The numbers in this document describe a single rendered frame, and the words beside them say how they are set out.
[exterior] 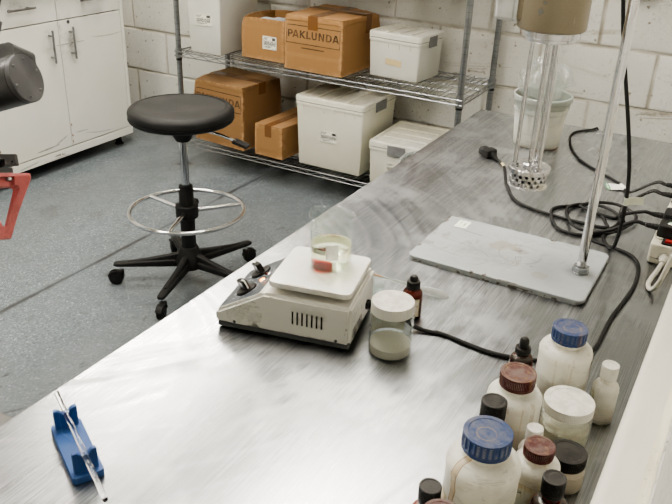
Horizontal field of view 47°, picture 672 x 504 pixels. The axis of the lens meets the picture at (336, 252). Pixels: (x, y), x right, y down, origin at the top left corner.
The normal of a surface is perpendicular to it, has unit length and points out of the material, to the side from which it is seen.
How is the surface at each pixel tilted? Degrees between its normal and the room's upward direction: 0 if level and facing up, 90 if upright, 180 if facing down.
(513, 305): 0
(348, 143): 92
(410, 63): 92
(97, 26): 90
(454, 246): 0
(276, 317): 90
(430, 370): 0
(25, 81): 71
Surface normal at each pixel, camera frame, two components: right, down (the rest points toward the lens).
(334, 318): -0.29, 0.42
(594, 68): -0.50, 0.37
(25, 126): 0.87, 0.25
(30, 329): 0.04, -0.89
